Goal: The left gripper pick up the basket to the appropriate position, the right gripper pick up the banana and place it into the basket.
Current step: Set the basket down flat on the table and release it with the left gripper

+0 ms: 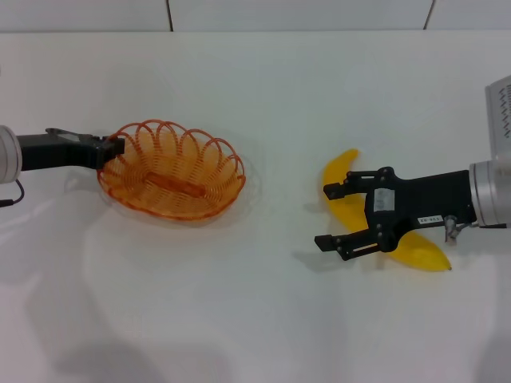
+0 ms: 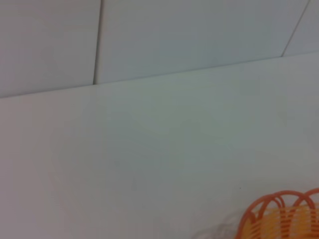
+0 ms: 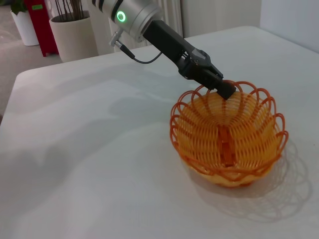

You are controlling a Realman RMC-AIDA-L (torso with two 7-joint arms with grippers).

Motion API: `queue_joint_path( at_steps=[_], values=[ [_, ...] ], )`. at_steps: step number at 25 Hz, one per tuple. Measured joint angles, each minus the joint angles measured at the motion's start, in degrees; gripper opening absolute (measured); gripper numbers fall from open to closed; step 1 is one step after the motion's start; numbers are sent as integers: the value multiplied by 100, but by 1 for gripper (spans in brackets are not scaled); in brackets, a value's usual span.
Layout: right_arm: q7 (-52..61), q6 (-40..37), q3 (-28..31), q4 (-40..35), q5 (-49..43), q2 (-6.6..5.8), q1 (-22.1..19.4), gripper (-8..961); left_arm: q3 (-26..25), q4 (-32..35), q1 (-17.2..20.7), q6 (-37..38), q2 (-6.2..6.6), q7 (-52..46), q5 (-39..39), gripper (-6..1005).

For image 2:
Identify orange wire basket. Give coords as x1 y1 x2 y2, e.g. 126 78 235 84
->
235 187 319 239

